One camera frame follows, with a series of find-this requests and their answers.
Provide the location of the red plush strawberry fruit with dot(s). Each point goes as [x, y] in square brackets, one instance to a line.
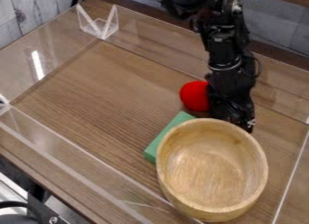
[193, 95]

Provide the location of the clear acrylic enclosure wall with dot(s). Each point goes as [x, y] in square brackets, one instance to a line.
[90, 100]

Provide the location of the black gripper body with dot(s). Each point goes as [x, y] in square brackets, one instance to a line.
[231, 78]

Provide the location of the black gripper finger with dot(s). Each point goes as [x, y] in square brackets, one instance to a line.
[241, 114]
[218, 108]

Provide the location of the black clamp under table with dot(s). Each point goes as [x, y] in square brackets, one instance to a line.
[39, 210]

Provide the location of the wooden bowl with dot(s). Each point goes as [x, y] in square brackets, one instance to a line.
[211, 169]

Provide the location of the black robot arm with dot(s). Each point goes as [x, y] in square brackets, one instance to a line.
[217, 20]

